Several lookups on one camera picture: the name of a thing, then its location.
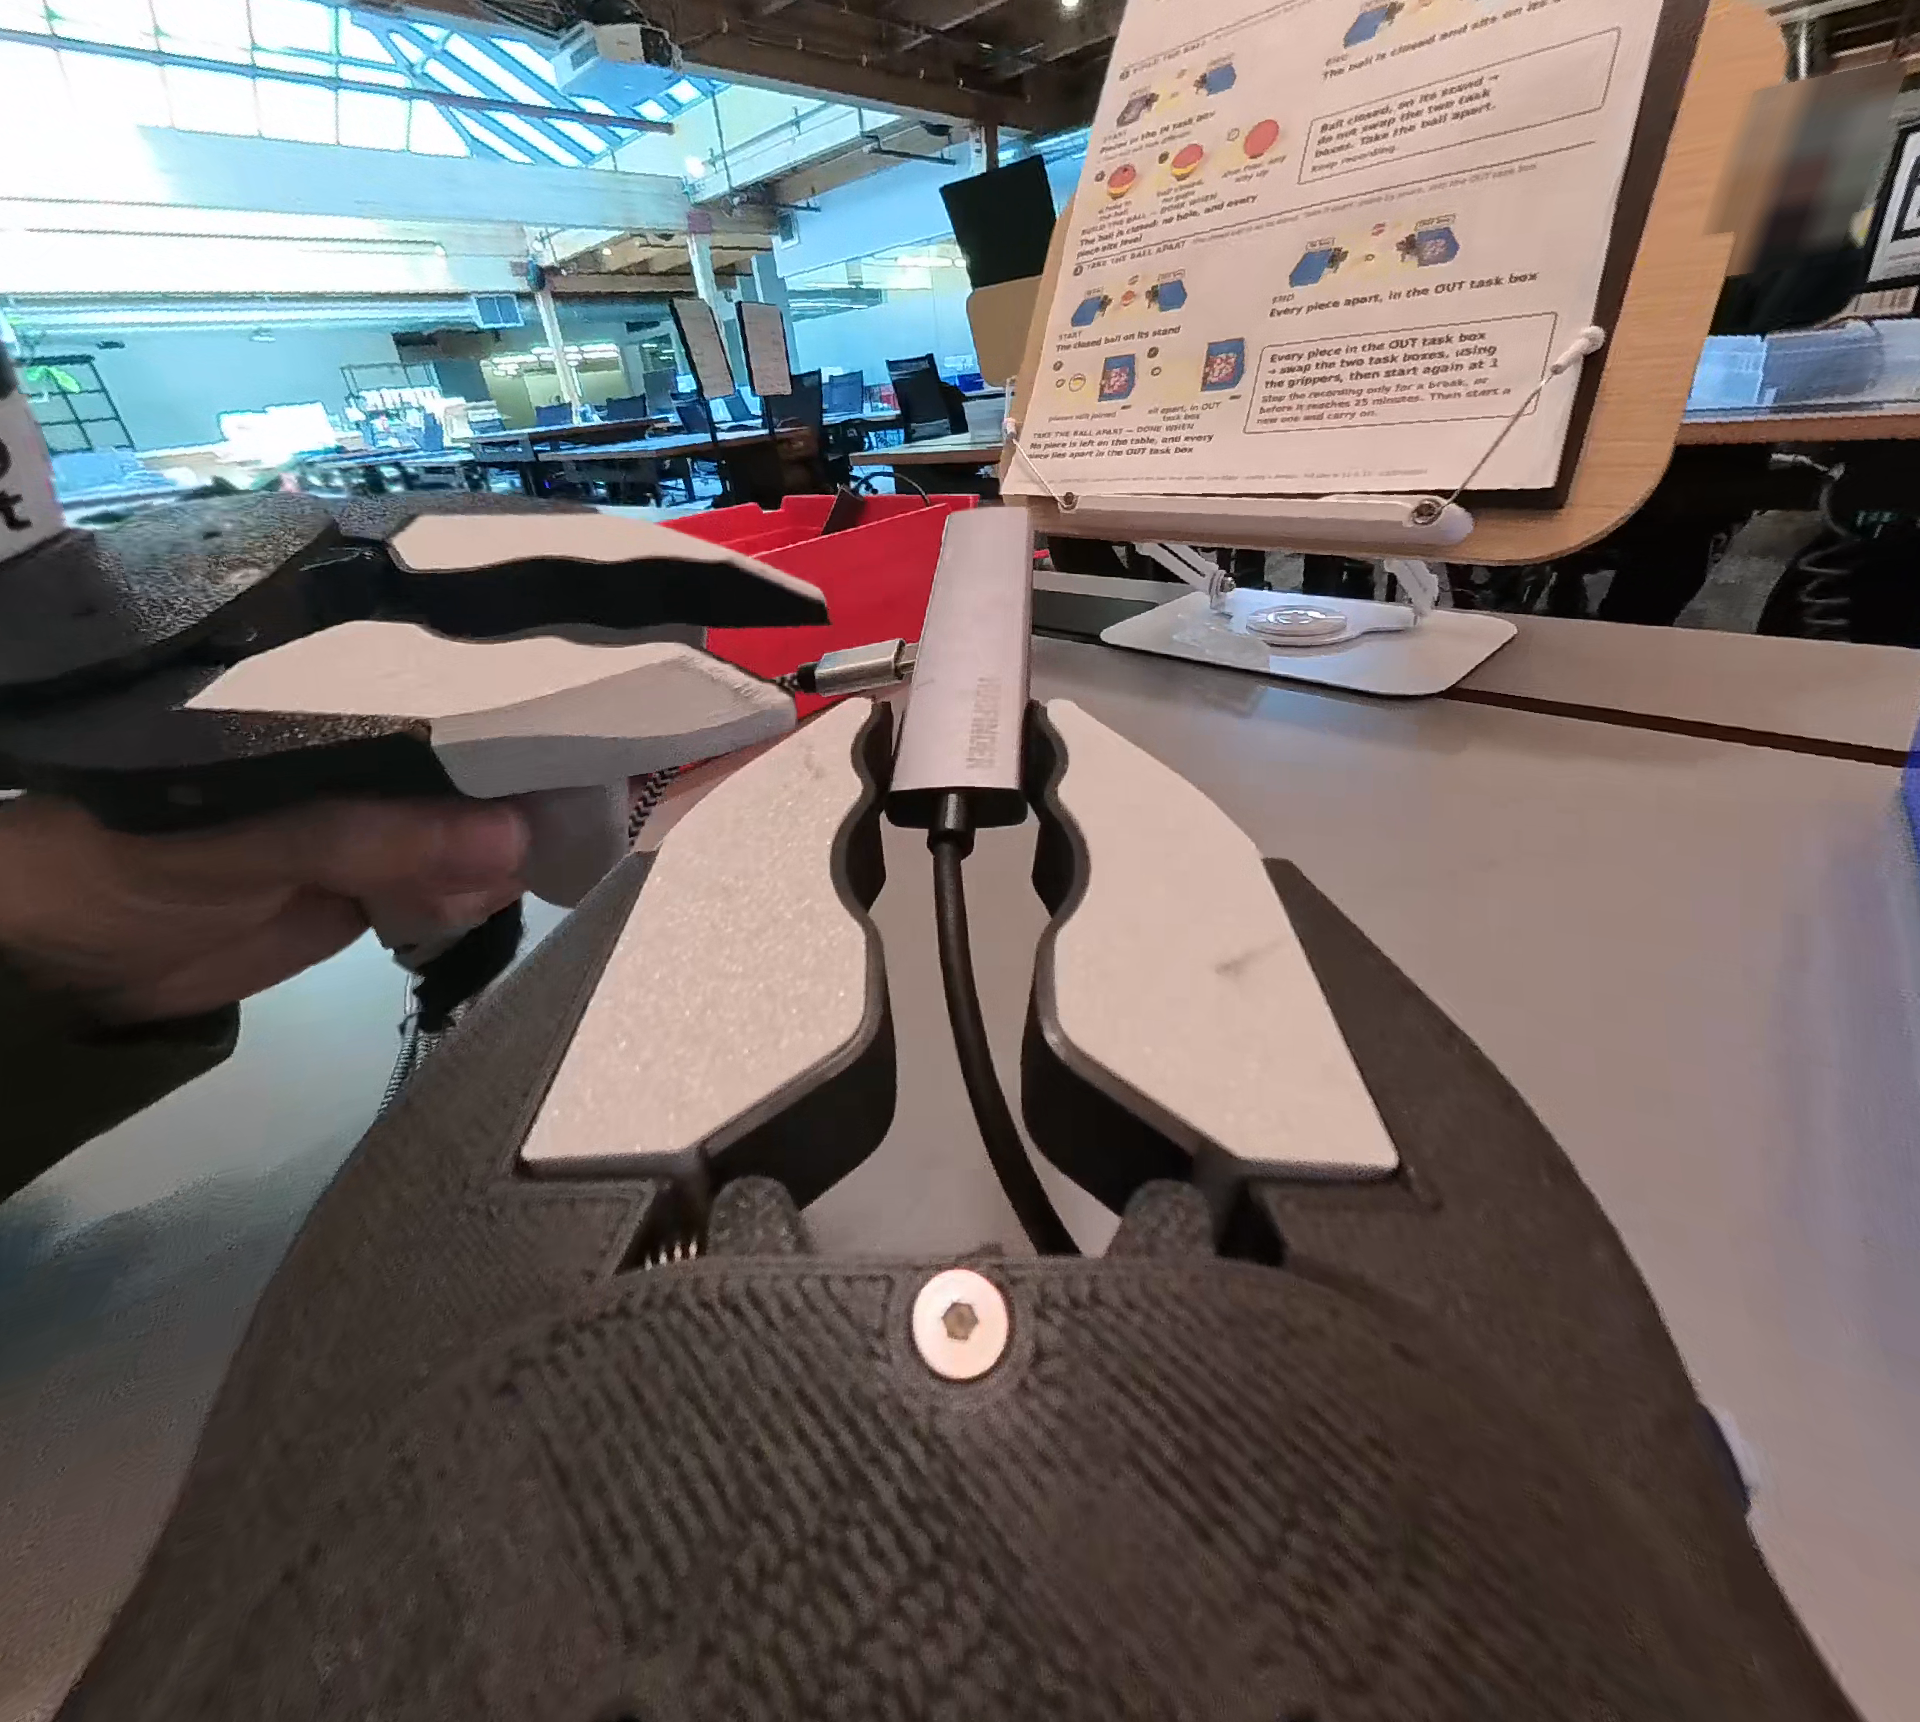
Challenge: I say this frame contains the black monitor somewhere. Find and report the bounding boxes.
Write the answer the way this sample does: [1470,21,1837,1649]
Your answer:
[940,155,1061,293]

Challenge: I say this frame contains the white ceiling projector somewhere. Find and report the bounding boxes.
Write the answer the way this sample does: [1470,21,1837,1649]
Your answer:
[547,19,680,108]

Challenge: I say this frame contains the black hub cable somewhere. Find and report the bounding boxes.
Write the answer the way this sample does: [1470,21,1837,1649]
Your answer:
[930,824,1083,1256]

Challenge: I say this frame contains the braided usb-c cable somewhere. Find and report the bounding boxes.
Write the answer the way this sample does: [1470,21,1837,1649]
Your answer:
[366,638,920,1117]

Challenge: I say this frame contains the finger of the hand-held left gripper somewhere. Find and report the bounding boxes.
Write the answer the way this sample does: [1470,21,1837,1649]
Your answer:
[332,511,835,662]
[183,619,804,805]

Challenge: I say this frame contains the clear plastic bins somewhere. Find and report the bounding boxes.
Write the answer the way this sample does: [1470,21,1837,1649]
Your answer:
[1681,327,1920,415]

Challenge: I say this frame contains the grey usb hub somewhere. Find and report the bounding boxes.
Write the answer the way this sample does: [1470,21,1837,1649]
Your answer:
[884,506,1040,835]

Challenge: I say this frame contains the red plastic bin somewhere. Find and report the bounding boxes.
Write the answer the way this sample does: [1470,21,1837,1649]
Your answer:
[655,494,985,723]

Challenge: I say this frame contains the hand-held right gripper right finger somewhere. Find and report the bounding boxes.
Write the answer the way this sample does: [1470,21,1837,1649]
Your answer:
[1021,696,1413,1207]

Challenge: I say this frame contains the printed instruction sheet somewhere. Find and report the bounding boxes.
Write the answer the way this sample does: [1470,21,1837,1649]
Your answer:
[1003,0,1713,511]

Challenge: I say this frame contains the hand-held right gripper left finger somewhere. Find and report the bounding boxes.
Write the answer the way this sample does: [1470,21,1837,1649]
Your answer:
[516,696,902,1201]

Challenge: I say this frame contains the person's left hand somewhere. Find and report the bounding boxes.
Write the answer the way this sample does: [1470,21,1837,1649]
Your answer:
[0,795,532,1024]

